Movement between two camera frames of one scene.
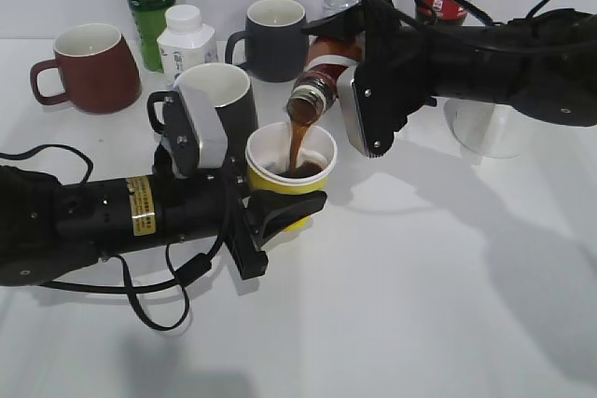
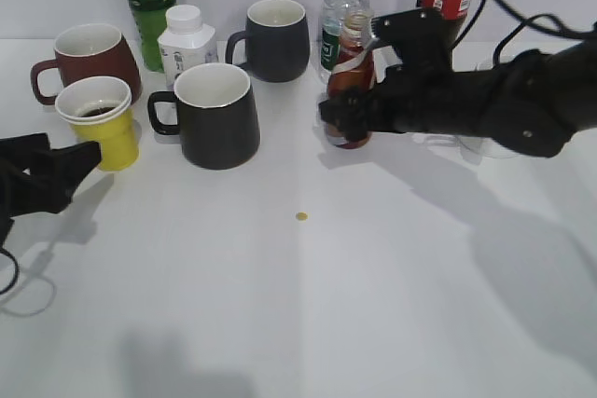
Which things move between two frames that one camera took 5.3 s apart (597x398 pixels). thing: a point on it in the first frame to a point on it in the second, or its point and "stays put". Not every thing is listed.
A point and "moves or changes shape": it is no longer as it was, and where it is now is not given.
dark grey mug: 276,48 stays put
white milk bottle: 186,42 stays put
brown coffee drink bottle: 328,59 moves or changes shape
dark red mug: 98,70 stays put
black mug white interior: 231,91 stays put
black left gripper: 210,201 to 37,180
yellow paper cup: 290,157 to 99,110
